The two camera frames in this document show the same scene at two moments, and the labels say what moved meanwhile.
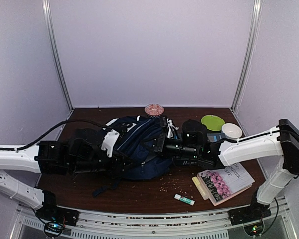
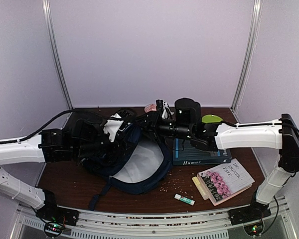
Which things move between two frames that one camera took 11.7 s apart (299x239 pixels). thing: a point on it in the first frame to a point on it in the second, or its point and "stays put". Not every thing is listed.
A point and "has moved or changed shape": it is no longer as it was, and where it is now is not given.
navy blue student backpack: (140, 134) has moved or changed shape
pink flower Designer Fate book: (220, 184) stays put
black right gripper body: (175, 151) to (175, 130)
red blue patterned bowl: (154, 109) stays put
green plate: (213, 122) stays put
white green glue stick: (184, 199) stays put
